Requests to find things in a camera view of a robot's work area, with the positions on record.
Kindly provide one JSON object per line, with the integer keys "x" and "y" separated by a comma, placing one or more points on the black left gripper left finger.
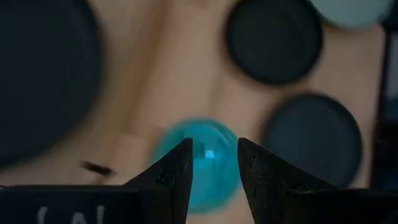
{"x": 171, "y": 186}

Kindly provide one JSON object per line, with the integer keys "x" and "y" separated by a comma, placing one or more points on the black plate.
{"x": 40, "y": 77}
{"x": 311, "y": 140}
{"x": 273, "y": 40}

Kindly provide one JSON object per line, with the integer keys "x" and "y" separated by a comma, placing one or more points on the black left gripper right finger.
{"x": 273, "y": 193}

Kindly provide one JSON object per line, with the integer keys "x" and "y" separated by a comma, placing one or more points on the black aluminium rig frame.
{"x": 381, "y": 140}

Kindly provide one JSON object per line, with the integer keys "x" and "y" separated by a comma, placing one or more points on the light green plate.
{"x": 351, "y": 11}

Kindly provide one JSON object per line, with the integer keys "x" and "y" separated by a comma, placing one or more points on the blue transparent plate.
{"x": 214, "y": 171}

